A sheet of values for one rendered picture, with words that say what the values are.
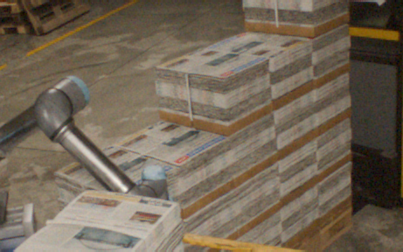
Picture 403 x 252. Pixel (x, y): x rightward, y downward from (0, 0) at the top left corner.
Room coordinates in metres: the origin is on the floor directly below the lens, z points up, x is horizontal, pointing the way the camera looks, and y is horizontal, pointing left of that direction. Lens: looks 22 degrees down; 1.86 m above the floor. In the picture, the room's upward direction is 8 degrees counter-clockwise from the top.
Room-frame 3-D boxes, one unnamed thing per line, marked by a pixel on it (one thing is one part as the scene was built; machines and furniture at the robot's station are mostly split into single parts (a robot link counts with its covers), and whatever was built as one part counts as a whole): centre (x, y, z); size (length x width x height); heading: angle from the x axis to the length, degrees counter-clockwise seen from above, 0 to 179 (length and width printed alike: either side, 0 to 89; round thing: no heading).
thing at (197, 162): (2.52, -0.20, 0.42); 1.17 x 0.39 x 0.83; 130
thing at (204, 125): (2.61, -0.30, 0.86); 0.38 x 0.29 x 0.04; 41
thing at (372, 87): (3.52, -1.37, 0.40); 0.69 x 0.55 x 0.80; 40
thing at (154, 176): (1.90, 0.00, 0.90); 0.11 x 0.08 x 0.11; 153
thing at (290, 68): (2.80, -0.53, 0.95); 0.38 x 0.29 x 0.23; 41
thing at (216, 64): (2.61, -0.31, 1.06); 0.37 x 0.29 x 0.01; 41
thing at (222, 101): (2.61, -0.30, 0.95); 0.38 x 0.29 x 0.23; 41
